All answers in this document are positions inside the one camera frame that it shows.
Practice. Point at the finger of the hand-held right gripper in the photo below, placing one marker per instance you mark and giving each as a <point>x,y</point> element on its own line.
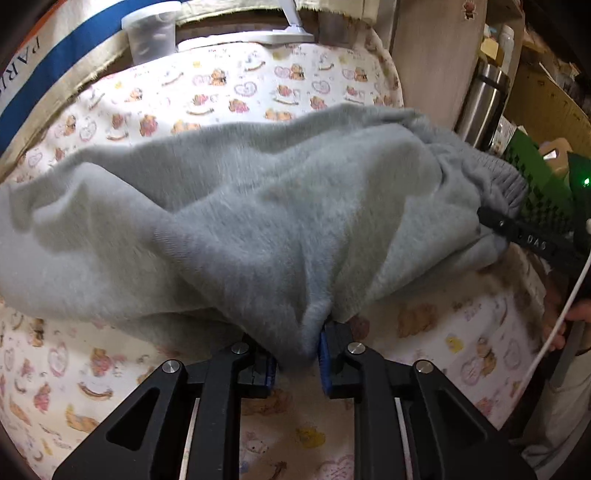
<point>526,237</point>

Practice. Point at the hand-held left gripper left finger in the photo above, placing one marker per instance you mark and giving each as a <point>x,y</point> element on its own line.
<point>268,378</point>

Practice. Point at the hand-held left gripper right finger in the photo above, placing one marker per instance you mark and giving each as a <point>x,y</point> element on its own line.
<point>325,364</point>

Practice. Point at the grey sweat pants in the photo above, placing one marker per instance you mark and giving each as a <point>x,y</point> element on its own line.
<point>277,221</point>

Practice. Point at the person's right hand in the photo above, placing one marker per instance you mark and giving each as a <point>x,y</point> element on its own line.
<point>549,304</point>

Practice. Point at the green checkered box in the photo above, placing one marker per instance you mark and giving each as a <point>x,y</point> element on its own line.
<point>540,189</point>

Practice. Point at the brown cardboard box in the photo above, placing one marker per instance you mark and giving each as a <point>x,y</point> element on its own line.
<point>545,106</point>

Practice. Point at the stainless steel thermos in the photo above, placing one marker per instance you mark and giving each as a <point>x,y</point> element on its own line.
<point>482,106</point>

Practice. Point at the white spray bottle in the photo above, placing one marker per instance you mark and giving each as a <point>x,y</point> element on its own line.
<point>506,46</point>

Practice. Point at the small yellow box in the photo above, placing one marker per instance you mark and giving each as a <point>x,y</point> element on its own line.
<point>488,46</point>

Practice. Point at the person's beige clothing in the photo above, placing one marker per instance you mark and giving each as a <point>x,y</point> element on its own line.
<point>563,424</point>

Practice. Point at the wooden shelf unit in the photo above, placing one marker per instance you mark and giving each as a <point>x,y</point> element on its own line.
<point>429,69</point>

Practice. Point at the bear sticker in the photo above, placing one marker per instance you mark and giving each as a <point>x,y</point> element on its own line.
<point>470,9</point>

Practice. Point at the bear printed bed sheet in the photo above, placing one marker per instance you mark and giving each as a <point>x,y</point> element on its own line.
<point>207,92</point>

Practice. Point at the clear plastic cup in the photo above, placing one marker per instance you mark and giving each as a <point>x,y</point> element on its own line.
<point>150,37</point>

